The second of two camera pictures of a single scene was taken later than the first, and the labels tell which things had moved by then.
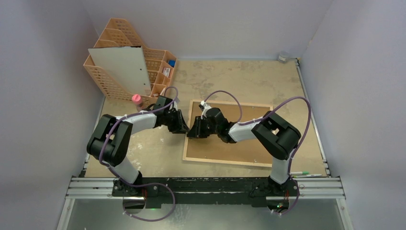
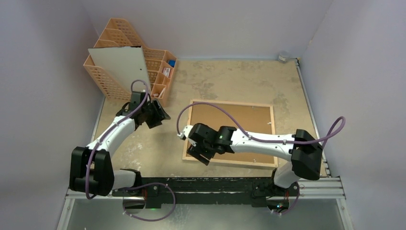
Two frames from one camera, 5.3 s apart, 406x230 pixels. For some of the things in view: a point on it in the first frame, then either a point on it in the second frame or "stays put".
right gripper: x=199 y=126 to x=199 y=149
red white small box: x=166 y=71 stays put
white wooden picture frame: x=227 y=161 stays put
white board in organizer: x=127 y=65 stays put
